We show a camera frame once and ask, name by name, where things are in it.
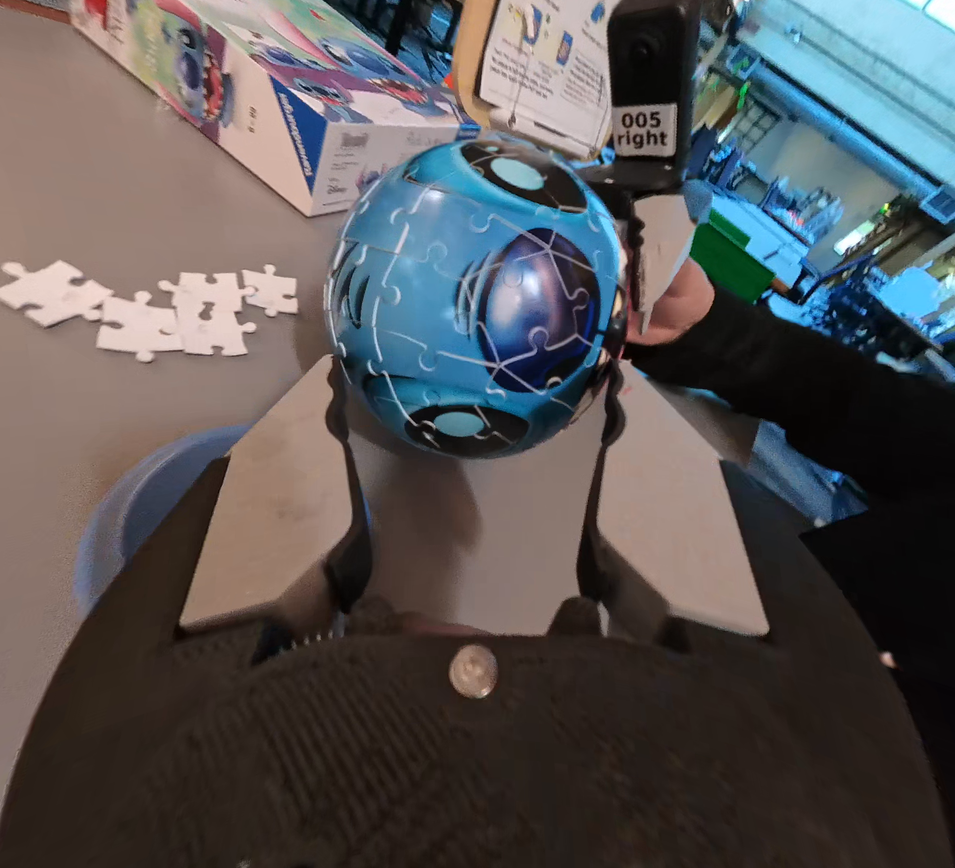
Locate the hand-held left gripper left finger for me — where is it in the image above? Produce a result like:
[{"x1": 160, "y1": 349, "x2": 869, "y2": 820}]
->
[{"x1": 178, "y1": 353, "x2": 374, "y2": 634}]

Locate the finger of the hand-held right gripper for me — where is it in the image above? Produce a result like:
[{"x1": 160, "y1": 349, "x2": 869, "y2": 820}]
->
[{"x1": 623, "y1": 195, "x2": 700, "y2": 333}]

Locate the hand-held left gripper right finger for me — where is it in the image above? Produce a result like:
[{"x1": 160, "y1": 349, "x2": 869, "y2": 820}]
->
[{"x1": 576, "y1": 359, "x2": 771, "y2": 638}]

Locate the blue puzzle ball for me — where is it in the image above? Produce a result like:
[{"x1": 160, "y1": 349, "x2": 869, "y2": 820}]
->
[{"x1": 323, "y1": 137, "x2": 629, "y2": 460}]

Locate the person's right forearm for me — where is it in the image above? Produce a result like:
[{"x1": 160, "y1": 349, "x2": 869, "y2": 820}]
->
[{"x1": 627, "y1": 286, "x2": 955, "y2": 503}]

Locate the colourful puzzle box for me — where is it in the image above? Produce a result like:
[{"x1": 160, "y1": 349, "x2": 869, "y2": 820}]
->
[{"x1": 56, "y1": 0, "x2": 480, "y2": 217}]

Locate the person's right hand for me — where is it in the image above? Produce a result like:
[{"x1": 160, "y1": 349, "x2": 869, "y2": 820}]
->
[{"x1": 625, "y1": 258, "x2": 717, "y2": 348}]

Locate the green plastic bin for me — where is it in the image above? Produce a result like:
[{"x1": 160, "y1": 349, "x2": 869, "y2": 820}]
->
[{"x1": 690, "y1": 207, "x2": 777, "y2": 307}]

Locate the printed instruction sheet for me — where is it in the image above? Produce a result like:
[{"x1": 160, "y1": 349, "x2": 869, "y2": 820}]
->
[{"x1": 477, "y1": 0, "x2": 695, "y2": 156}]

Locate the blue-grey round seat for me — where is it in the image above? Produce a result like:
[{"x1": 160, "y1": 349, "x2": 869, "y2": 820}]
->
[{"x1": 75, "y1": 424, "x2": 255, "y2": 617}]

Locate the instruction sheet on clipboard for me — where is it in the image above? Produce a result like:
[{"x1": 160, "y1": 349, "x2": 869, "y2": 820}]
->
[{"x1": 451, "y1": 0, "x2": 695, "y2": 162}]

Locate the person's dark clothed torso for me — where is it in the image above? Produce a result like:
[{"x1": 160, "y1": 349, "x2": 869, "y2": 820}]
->
[{"x1": 802, "y1": 487, "x2": 955, "y2": 847}]

